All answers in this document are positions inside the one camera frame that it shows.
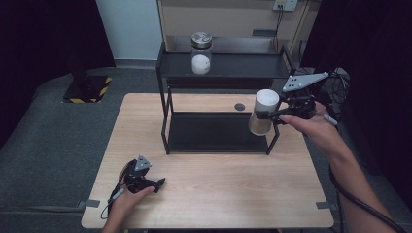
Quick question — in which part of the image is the black wall socket cable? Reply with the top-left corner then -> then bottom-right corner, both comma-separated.
272,4 -> 286,52

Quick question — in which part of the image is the white cylindrical canister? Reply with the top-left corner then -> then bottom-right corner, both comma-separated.
248,88 -> 281,137

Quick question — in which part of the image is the black metal shelf rack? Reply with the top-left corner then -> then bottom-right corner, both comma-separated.
155,34 -> 296,156

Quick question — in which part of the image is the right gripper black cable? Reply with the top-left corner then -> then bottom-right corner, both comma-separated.
323,113 -> 410,233

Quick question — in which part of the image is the person's left hand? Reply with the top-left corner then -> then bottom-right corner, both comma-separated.
104,185 -> 156,227

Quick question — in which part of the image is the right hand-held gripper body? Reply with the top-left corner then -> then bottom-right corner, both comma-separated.
279,71 -> 330,121

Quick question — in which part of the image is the black stand with striped base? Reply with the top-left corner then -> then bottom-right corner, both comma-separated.
61,48 -> 114,105

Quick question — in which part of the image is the dark curtain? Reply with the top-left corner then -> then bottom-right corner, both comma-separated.
0,0 -> 117,150
299,0 -> 412,208

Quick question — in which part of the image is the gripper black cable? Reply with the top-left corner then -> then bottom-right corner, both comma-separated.
323,113 -> 410,233
100,183 -> 126,221

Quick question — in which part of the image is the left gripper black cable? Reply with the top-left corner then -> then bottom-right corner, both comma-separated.
100,183 -> 126,221

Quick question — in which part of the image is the tangle of black cables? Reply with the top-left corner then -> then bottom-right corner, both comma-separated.
322,67 -> 352,110

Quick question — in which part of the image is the person's right hand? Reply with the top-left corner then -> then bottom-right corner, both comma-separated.
278,101 -> 342,155

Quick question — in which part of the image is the glass jar with metal lid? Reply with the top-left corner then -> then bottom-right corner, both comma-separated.
189,31 -> 214,77

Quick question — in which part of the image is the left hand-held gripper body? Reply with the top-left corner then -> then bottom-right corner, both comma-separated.
118,154 -> 159,195

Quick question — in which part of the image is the white wall socket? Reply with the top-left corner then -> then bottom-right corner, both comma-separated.
272,0 -> 299,13

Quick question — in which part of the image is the beige wooden back panel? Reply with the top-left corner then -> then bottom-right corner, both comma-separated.
156,0 -> 313,56

